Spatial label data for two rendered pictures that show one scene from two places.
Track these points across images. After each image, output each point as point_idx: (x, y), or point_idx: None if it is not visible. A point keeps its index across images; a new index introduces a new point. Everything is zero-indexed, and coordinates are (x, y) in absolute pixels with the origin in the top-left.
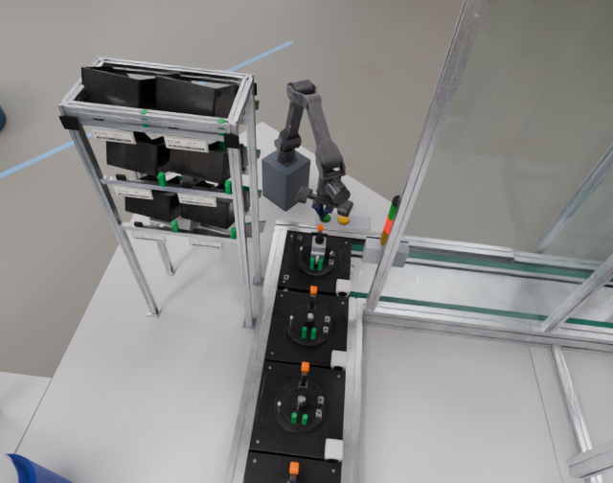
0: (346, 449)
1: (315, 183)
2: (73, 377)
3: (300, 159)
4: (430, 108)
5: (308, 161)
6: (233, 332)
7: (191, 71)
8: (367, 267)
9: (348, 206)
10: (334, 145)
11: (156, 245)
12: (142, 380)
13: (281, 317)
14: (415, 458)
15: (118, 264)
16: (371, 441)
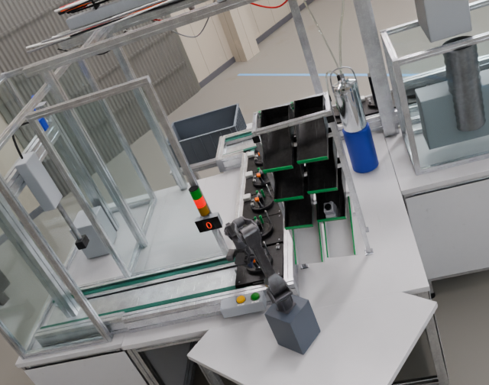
0: (242, 202)
1: (272, 360)
2: (390, 195)
3: (273, 310)
4: (173, 134)
5: (266, 312)
6: None
7: (281, 122)
8: (227, 284)
9: (229, 250)
10: (228, 225)
11: (390, 263)
12: (352, 205)
13: (277, 230)
14: None
15: (409, 244)
16: None
